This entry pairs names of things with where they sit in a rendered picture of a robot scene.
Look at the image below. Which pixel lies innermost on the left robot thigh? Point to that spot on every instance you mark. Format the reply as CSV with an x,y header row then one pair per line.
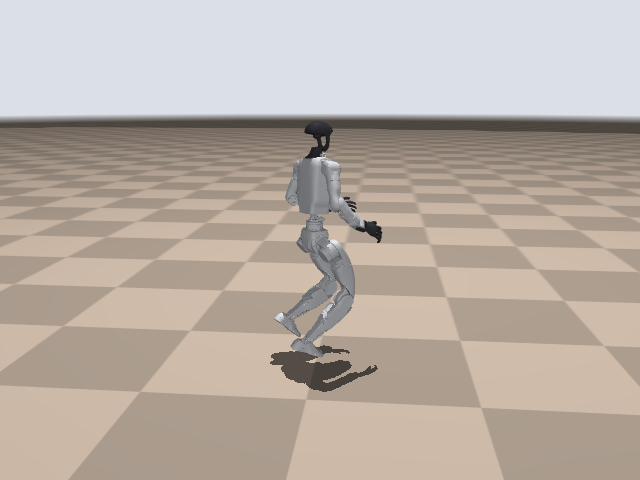
x,y
328,283

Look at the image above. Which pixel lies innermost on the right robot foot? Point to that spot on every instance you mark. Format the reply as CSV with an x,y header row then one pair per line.
x,y
300,346

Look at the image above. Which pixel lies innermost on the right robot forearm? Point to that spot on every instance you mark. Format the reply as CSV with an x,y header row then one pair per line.
x,y
351,218

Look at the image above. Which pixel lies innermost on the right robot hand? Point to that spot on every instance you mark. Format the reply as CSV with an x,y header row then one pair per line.
x,y
372,229

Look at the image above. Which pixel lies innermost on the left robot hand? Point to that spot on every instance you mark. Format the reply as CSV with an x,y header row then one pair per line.
x,y
347,198

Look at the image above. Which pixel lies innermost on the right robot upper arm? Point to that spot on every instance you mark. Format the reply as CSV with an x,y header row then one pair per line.
x,y
331,170

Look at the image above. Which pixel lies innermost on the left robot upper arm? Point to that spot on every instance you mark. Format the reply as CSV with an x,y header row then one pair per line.
x,y
291,194

